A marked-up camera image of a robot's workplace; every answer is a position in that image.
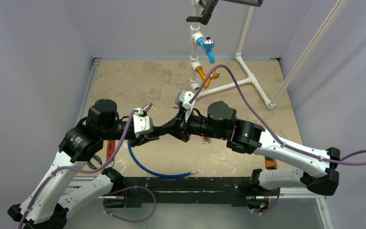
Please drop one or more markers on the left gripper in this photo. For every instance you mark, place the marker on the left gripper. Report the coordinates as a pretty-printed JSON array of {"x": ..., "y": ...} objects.
[{"x": 141, "y": 139}]

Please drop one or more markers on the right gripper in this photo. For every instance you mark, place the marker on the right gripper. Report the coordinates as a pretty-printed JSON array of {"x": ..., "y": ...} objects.
[{"x": 184, "y": 127}]

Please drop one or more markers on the red cable seal lock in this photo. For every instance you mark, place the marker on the red cable seal lock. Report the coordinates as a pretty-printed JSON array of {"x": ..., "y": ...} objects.
[{"x": 199, "y": 114}]

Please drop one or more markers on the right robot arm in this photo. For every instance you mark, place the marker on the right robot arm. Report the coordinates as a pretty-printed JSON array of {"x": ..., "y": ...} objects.
[{"x": 312, "y": 168}]

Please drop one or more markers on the orange faucet valve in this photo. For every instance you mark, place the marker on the orange faucet valve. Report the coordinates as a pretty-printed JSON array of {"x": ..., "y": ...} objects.
[{"x": 214, "y": 75}]

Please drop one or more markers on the blue faucet valve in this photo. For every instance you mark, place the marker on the blue faucet valve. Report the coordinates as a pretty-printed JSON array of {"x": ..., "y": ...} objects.
[{"x": 207, "y": 45}]

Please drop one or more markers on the orange tool at right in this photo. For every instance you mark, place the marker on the orange tool at right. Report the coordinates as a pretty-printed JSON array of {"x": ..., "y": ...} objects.
[{"x": 270, "y": 163}]

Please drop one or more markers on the white diagonal pole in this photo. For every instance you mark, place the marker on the white diagonal pole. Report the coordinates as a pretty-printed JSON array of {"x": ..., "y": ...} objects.
[{"x": 321, "y": 32}]

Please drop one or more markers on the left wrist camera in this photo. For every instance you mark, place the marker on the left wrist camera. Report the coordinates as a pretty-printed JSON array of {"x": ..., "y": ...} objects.
[{"x": 142, "y": 123}]

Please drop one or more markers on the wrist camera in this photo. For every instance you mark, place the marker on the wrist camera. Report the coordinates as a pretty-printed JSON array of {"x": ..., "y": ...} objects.
[
  {"x": 183, "y": 101},
  {"x": 142, "y": 123}
]

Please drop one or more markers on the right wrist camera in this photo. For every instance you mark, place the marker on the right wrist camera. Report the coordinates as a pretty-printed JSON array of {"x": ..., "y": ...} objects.
[{"x": 183, "y": 101}]

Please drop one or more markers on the red handled adjustable wrench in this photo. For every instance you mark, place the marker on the red handled adjustable wrench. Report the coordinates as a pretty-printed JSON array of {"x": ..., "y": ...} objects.
[{"x": 109, "y": 152}]

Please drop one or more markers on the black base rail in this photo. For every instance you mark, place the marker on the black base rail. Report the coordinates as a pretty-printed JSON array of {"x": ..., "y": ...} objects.
[{"x": 132, "y": 192}]

